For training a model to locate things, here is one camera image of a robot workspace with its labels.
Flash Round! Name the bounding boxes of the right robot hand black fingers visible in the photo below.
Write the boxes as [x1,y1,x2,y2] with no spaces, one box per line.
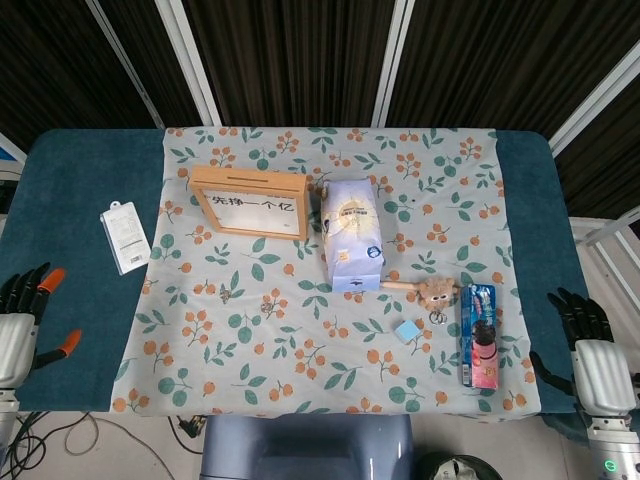
[529,287,639,414]

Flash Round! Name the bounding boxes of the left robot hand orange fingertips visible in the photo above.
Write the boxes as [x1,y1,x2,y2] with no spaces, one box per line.
[0,262,84,390]

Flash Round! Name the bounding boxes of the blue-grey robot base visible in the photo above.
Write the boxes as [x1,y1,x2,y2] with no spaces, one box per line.
[199,413,415,480]

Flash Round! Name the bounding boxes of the blue pink cookie box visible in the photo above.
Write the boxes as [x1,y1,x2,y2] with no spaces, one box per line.
[459,283,500,390]

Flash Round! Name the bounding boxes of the white metal rack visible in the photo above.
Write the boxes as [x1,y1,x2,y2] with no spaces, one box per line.
[569,209,640,301]

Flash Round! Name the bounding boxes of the white flat plastic package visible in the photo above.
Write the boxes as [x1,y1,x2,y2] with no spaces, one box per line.
[99,200,151,276]

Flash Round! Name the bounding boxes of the black waste bin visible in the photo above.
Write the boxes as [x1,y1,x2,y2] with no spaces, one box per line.
[418,451,504,480]

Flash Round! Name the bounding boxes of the teal velvet table cover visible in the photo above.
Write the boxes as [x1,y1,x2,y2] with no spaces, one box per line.
[0,128,616,446]

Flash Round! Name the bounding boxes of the black power plug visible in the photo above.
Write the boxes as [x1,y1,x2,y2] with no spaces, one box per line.
[167,415,207,454]

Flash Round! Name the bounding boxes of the white blue board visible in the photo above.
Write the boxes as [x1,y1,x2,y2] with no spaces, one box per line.
[0,132,27,174]

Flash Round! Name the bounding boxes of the light blue cube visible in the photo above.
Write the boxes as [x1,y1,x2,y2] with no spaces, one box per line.
[393,319,420,346]

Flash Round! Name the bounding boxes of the floral leaf print tablecloth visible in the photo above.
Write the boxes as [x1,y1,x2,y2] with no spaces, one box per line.
[108,125,544,417]

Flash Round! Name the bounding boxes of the lavender paper flour bag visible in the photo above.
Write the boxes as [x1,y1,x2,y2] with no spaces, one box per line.
[319,178,386,294]

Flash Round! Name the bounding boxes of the beige floor cable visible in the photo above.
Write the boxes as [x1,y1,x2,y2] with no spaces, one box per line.
[62,412,104,457]

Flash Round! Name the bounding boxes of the black floor cable bundle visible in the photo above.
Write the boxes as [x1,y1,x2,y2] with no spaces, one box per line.
[0,412,49,480]

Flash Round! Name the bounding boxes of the furry brown keychain toy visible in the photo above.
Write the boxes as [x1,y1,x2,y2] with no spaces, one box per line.
[417,277,459,327]

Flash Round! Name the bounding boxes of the white partition frame post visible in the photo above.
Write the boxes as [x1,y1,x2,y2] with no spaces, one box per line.
[547,44,640,157]
[371,0,417,127]
[153,0,222,127]
[84,0,167,130]

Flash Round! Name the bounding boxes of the wooden box with characters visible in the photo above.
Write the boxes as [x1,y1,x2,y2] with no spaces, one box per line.
[188,165,312,242]

